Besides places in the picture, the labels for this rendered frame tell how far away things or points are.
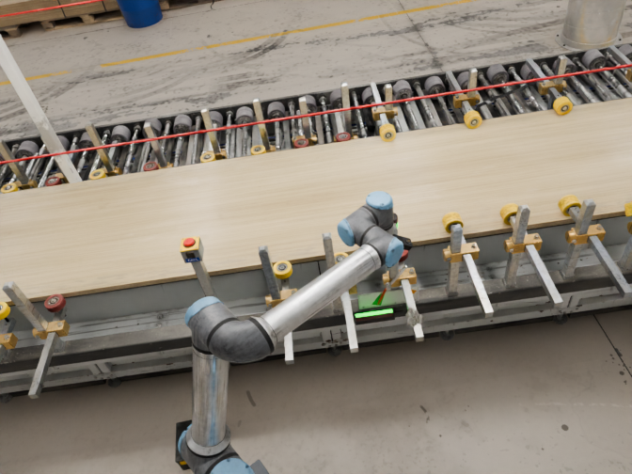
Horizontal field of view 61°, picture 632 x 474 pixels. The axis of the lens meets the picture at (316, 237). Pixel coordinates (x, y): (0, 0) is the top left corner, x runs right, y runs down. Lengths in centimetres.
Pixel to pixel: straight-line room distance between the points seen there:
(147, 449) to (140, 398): 31
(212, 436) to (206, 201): 125
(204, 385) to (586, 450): 188
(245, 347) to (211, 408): 37
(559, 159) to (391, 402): 146
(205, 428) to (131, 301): 99
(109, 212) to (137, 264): 45
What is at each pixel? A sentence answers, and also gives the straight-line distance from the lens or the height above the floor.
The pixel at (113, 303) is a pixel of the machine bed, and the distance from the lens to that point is 269.
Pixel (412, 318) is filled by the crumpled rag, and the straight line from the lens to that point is 209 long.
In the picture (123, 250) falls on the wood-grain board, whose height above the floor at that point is 90.
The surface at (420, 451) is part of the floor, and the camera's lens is 279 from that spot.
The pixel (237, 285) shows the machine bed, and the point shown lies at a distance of 251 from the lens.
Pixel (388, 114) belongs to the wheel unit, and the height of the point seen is 95.
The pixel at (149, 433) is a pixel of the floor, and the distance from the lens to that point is 310.
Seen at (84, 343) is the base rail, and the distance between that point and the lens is 263.
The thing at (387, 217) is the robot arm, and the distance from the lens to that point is 182.
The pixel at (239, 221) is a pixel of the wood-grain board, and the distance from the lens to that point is 254.
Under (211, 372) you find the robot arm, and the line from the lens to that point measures 165.
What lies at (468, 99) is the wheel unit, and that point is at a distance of 309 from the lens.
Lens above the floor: 257
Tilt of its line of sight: 45 degrees down
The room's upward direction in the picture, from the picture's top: 10 degrees counter-clockwise
